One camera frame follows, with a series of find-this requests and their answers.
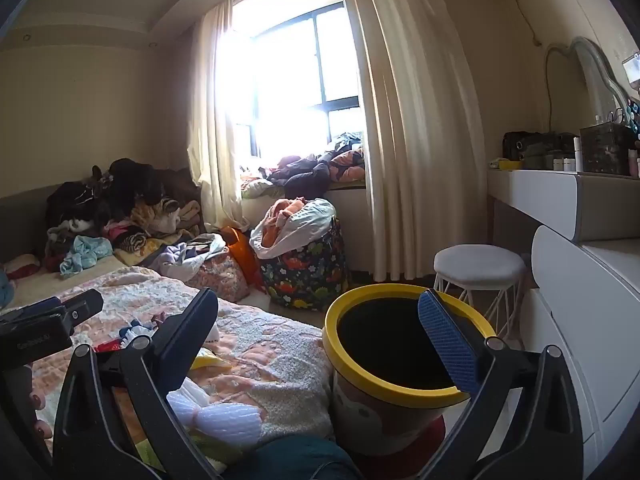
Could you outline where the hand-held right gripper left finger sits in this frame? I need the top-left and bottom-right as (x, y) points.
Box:
(51, 287), (221, 480)

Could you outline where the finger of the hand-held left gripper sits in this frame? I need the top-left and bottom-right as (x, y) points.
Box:
(59, 289), (104, 331)
(0, 297), (62, 325)

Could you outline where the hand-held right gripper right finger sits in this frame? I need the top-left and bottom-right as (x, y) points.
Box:
(416, 287), (585, 480)

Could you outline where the yellow rimmed trash bin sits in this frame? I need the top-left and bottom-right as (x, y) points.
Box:
(322, 284), (498, 456)

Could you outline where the person's left hand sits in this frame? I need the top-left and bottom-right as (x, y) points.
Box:
(29, 390), (54, 439)

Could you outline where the yellow wrapper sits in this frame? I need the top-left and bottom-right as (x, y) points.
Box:
(190, 352), (234, 374)

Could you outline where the blue floral cloth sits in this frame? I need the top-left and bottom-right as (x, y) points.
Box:
(0, 267), (16, 309)

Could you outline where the light blue garment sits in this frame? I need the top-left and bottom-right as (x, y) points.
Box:
(60, 236), (114, 279)

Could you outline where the blue and white wrapper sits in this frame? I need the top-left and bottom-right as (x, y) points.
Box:
(117, 320), (159, 349)

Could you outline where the pink and white quilt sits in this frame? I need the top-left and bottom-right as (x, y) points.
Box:
(0, 265), (336, 467)

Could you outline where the white and lavender garment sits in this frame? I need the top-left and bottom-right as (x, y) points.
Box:
(157, 234), (227, 284)

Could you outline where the grey bed headboard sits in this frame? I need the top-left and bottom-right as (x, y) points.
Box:
(0, 182), (66, 267)

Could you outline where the orange bag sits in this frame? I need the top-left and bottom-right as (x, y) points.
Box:
(220, 226), (264, 291)

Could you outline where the pile of mixed clothes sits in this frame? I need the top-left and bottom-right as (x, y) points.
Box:
(45, 158), (202, 276)

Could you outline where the dinosaur print laundry bag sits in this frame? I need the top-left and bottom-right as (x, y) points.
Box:
(257, 225), (349, 314)

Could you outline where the white curved drawer cabinet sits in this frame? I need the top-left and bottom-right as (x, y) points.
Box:
(520, 225), (640, 463)

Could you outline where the white and orange laundry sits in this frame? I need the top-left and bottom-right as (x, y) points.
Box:
(249, 197), (337, 261)

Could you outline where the white dressing table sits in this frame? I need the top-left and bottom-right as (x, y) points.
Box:
(487, 167), (640, 242)

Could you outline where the cream curtain with wide folds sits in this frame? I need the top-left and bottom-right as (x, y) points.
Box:
(334, 0), (493, 282)

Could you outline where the cream sheer curtain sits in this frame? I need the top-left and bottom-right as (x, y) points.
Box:
(187, 0), (252, 233)

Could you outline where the clothes heap on window seat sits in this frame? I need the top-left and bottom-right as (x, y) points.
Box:
(240, 130), (367, 199)

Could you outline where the dark cosmetics organizer box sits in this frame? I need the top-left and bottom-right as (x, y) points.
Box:
(580, 122), (639, 176)

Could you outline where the black framed window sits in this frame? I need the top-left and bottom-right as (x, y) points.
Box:
(215, 2), (367, 161)

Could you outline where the wavy framed mirror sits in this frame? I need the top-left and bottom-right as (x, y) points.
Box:
(545, 36), (634, 127)

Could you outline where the white octagonal wire stool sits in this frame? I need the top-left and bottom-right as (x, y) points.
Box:
(432, 244), (529, 339)

